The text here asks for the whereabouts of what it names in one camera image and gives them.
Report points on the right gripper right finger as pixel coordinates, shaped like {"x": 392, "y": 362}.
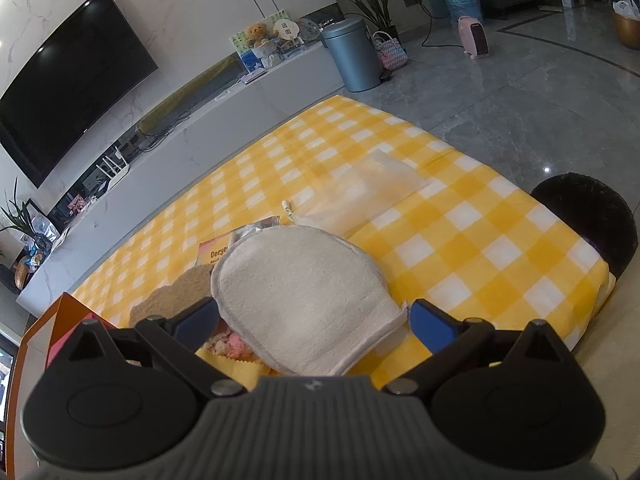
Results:
{"x": 455, "y": 347}

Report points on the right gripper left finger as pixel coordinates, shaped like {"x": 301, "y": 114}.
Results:
{"x": 173, "y": 343}

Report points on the pink fluffy toy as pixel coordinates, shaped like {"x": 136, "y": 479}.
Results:
{"x": 230, "y": 345}

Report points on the brown plush cloth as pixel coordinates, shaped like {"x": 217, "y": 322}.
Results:
{"x": 170, "y": 300}

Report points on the white terry mitt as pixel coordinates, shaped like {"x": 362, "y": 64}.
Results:
{"x": 307, "y": 302}

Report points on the orange packet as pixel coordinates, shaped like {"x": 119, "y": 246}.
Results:
{"x": 211, "y": 252}

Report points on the yellow checkered cloth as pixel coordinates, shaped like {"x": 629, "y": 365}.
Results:
{"x": 470, "y": 242}

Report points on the orange cardboard box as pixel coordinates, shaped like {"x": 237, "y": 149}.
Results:
{"x": 41, "y": 341}

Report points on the white wifi router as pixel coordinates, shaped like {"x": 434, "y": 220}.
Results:
{"x": 114, "y": 166}

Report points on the black round stool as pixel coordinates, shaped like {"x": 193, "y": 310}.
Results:
{"x": 594, "y": 211}

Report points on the green plant in vase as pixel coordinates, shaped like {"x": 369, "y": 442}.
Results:
{"x": 17, "y": 216}

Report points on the white marble tv console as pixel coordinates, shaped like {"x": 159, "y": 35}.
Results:
{"x": 213, "y": 134}

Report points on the black curved television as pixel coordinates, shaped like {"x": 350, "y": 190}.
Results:
{"x": 83, "y": 69}

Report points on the pink woven basket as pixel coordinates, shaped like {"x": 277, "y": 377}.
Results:
{"x": 390, "y": 52}

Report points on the pink space heater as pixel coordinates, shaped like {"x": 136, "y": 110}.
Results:
{"x": 473, "y": 38}

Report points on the teddy bear toy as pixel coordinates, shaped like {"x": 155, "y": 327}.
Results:
{"x": 256, "y": 34}

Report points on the grey metal trash bin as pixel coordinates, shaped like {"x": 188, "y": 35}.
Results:
{"x": 354, "y": 54}

